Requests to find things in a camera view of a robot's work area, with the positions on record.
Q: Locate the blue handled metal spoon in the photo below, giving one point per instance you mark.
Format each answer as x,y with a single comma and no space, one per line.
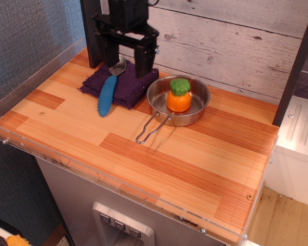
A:
106,95

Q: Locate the dark frame post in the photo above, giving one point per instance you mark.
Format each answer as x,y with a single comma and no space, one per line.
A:
88,9
292,80

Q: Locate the silver dispenser panel with buttons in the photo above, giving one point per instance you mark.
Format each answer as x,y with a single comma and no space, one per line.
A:
116,228

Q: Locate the dark left frame post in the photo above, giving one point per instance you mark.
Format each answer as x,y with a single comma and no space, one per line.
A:
88,9

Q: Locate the grey toy fridge cabinet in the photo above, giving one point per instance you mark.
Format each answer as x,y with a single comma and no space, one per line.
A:
75,196

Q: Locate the purple folded cloth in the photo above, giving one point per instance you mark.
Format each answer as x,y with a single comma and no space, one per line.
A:
128,91

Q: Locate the orange object bottom left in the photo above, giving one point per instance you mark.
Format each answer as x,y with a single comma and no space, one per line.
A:
17,240

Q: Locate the orange bottle with green cap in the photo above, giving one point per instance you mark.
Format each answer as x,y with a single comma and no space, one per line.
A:
179,99

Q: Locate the clear acrylic table guard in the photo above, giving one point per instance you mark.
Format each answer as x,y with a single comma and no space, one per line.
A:
207,175

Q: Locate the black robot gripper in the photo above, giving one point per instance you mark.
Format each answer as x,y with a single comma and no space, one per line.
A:
125,23

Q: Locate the dark right frame post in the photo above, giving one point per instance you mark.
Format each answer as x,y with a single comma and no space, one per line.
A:
292,80

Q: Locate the white toy sink unit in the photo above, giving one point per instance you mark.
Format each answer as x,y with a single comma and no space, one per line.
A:
287,170

